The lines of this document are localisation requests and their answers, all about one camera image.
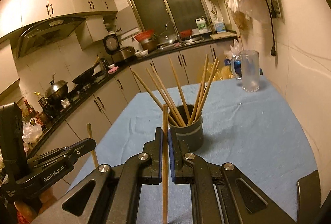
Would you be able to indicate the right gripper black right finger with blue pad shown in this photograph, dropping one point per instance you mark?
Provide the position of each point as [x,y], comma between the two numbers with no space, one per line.
[220,193]

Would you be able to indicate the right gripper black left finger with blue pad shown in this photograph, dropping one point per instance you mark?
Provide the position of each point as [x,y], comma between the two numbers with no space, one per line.
[110,194]

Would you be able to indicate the lower kitchen cabinets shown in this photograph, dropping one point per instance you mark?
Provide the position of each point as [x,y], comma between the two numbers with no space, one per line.
[105,99]

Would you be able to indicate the kitchen faucet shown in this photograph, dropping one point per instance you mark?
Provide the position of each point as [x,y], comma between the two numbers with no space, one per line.
[172,30]

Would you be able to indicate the person's left hand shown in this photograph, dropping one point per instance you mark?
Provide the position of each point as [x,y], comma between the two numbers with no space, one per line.
[26,214]

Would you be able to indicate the dark glass bottle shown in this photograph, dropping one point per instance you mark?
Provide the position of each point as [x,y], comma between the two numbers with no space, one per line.
[30,111]

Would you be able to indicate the blue table cloth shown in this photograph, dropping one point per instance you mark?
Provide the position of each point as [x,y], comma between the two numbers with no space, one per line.
[257,132]

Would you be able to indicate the dark grey utensil holder cup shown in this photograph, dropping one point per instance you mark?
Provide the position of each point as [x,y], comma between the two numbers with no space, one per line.
[191,134]

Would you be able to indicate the steel wok with lid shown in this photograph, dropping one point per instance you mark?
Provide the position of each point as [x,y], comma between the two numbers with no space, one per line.
[57,91]

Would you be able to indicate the black frying pan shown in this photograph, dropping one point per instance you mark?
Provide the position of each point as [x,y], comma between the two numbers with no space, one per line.
[86,75]

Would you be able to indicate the yellow plastic bag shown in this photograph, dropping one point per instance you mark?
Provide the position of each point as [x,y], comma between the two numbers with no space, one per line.
[222,73]

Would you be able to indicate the pink cloth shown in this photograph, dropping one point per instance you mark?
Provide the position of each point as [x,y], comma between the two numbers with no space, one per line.
[113,70]

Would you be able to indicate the blue plastic bag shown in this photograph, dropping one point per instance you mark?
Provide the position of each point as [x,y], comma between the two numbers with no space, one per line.
[227,62]

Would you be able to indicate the range hood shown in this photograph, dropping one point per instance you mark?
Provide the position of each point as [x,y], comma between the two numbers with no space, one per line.
[46,32]

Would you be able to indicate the frosted glass mug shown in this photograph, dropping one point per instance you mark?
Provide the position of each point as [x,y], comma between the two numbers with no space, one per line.
[250,70]

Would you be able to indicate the white bowl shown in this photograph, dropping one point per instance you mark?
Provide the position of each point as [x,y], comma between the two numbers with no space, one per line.
[141,54]

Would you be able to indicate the white plastic bag on floor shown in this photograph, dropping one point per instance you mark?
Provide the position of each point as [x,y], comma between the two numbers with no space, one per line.
[234,49]

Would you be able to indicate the rice cooker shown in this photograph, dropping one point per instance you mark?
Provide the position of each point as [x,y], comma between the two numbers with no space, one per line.
[113,48]

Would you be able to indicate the steel pot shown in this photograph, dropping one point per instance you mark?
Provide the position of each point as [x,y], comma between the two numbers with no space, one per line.
[149,44]

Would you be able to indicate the wooden cutting board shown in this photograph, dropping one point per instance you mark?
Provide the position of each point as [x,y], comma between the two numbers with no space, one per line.
[222,35]

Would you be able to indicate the red basin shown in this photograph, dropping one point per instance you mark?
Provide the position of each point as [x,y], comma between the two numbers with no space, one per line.
[144,35]

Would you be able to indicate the red bowl by sink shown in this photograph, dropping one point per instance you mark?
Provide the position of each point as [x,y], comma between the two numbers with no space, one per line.
[186,33]

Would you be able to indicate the glass pot lid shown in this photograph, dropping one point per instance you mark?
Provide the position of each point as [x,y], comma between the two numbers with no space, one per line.
[167,38]

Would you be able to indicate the white jug blue label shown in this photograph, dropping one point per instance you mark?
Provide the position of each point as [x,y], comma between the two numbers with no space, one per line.
[219,25]

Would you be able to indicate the white detergent jug green label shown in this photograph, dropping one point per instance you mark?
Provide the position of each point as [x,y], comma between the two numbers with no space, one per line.
[202,25]

